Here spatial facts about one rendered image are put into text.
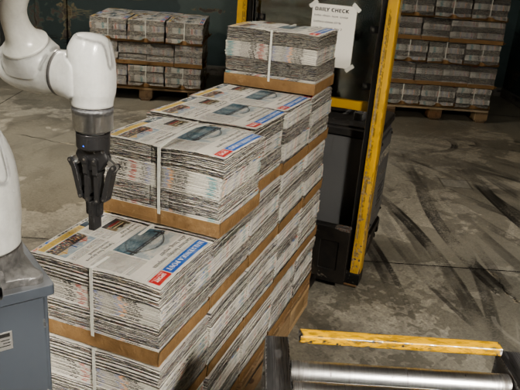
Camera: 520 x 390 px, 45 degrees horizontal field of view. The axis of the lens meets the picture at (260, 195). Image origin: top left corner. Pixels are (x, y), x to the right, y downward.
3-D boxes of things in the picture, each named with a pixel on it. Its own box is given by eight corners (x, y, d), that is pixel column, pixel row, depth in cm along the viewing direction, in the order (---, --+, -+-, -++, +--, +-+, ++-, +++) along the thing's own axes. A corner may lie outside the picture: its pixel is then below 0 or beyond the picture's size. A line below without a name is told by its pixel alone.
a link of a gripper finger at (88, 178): (87, 157, 140) (81, 155, 141) (87, 203, 145) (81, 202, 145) (97, 152, 144) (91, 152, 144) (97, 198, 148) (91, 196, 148)
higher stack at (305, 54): (209, 314, 288) (224, 24, 241) (234, 285, 314) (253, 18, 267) (289, 336, 276) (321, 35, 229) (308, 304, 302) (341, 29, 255)
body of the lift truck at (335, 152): (236, 248, 352) (245, 109, 323) (269, 215, 400) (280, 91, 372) (357, 278, 331) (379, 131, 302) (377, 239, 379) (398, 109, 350)
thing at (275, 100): (188, 97, 224) (188, 94, 223) (222, 84, 249) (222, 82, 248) (285, 114, 212) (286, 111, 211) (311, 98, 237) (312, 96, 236)
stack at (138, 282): (40, 502, 186) (23, 249, 156) (210, 313, 288) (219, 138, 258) (156, 551, 174) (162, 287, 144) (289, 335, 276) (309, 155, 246)
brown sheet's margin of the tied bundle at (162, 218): (149, 221, 175) (149, 206, 174) (196, 190, 200) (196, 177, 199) (168, 226, 174) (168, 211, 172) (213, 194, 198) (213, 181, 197)
